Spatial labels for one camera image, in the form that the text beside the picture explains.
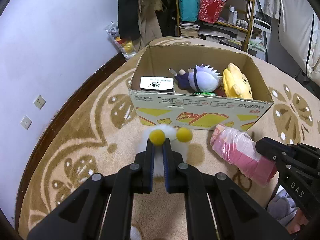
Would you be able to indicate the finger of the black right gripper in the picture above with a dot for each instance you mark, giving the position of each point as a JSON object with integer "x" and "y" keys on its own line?
{"x": 274, "y": 150}

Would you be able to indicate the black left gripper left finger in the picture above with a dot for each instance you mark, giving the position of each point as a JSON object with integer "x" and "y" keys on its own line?
{"x": 101, "y": 208}

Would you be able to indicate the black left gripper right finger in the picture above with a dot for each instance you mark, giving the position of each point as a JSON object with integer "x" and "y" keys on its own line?
{"x": 215, "y": 206}

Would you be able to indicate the yellow dog plush toy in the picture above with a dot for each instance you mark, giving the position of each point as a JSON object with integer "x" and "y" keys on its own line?
{"x": 235, "y": 83}

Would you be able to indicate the white fluffy plush yellow pompoms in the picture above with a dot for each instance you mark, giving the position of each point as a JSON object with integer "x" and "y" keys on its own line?
{"x": 176, "y": 145}

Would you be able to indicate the purple white-haired plush doll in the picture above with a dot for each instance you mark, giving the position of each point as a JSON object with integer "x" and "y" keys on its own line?
{"x": 201, "y": 79}

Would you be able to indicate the right hand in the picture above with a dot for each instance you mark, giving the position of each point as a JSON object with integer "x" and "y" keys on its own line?
{"x": 297, "y": 222}

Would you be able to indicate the pink wrapped tissue pack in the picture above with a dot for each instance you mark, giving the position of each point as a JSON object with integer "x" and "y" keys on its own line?
{"x": 237, "y": 148}

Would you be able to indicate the green wet wipes pack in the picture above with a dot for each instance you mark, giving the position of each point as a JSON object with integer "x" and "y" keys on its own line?
{"x": 206, "y": 93}

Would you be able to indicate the printed cardboard box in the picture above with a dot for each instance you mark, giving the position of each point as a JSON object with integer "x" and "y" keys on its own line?
{"x": 177, "y": 107}

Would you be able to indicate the white metal cart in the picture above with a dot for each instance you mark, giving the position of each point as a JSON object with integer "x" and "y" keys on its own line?
{"x": 259, "y": 38}

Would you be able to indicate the stack of books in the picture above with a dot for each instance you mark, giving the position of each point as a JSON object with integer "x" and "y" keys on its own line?
{"x": 189, "y": 29}

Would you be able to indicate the wooden bookshelf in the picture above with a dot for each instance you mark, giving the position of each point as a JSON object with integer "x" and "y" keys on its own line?
{"x": 233, "y": 27}

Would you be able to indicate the red gift bag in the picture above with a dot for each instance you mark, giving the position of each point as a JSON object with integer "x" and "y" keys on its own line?
{"x": 210, "y": 10}

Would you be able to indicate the teal bag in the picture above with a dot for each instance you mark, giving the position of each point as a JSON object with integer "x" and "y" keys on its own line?
{"x": 189, "y": 10}

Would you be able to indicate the plastic bag with toys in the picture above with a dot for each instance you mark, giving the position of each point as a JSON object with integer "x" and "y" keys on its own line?
{"x": 124, "y": 45}

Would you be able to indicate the lower white wall socket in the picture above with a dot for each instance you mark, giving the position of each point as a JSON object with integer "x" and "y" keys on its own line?
{"x": 26, "y": 122}

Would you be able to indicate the white wall socket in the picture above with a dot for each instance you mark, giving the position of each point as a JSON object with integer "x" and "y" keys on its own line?
{"x": 26, "y": 122}
{"x": 39, "y": 102}

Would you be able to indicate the upper white wall socket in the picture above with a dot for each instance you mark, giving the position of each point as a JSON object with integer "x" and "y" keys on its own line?
{"x": 39, "y": 102}

